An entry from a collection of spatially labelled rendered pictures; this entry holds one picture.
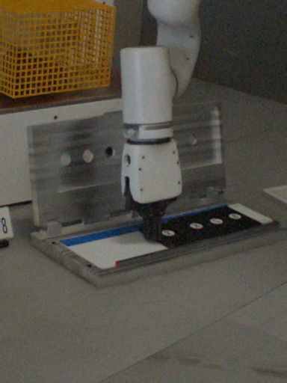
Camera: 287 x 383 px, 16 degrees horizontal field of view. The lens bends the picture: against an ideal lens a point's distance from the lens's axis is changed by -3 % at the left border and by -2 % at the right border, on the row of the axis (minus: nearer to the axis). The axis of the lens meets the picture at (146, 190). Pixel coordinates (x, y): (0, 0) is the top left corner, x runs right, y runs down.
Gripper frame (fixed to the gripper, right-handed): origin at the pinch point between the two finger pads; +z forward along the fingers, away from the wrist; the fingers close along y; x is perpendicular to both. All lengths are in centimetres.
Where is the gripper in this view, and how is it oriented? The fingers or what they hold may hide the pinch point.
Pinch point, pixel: (152, 227)
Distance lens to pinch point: 174.8
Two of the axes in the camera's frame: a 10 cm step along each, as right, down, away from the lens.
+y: 7.8, -1.5, 6.1
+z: 0.4, 9.8, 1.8
